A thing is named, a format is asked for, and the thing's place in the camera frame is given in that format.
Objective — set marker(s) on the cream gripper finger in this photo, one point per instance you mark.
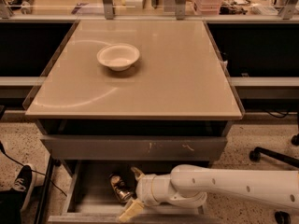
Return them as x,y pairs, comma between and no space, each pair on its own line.
137,173
133,208

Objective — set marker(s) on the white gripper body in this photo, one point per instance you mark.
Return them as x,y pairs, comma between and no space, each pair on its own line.
144,187

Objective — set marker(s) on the orange soda can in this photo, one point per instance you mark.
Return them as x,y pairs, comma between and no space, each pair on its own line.
122,191

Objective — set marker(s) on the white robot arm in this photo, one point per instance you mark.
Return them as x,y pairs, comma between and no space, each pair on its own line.
187,186

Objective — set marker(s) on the open middle drawer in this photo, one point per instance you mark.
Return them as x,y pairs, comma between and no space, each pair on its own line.
91,200

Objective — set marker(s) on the closed grey top drawer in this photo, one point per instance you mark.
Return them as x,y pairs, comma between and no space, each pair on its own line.
134,148

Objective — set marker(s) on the beige counter cabinet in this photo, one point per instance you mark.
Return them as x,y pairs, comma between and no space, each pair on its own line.
178,87

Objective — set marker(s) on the black sneaker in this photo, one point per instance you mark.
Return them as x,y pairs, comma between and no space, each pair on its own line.
24,184

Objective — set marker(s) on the white bowl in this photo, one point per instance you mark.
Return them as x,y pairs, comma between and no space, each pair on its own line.
118,57

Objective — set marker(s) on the black office chair base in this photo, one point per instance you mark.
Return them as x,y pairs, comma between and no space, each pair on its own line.
255,155

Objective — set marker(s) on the left metal post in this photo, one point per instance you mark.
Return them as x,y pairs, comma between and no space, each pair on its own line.
108,9

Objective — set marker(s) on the metal post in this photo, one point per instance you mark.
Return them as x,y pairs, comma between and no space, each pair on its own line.
108,9
180,9

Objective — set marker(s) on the right metal post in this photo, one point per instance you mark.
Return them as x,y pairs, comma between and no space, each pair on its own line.
180,9

